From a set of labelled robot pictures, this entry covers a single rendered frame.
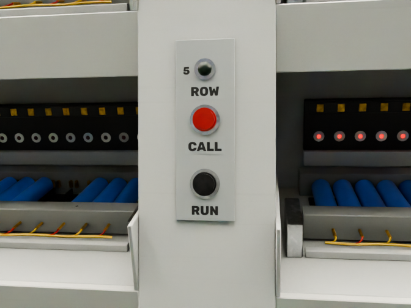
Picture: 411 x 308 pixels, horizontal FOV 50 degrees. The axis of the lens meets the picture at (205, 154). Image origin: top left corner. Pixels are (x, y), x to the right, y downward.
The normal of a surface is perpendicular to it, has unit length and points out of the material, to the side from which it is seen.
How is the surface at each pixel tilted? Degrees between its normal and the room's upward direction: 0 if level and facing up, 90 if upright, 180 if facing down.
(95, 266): 18
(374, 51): 108
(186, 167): 90
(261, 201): 90
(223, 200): 90
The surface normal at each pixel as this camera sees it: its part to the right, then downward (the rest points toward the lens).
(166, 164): -0.14, 0.01
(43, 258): -0.04, -0.95
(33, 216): -0.13, 0.31
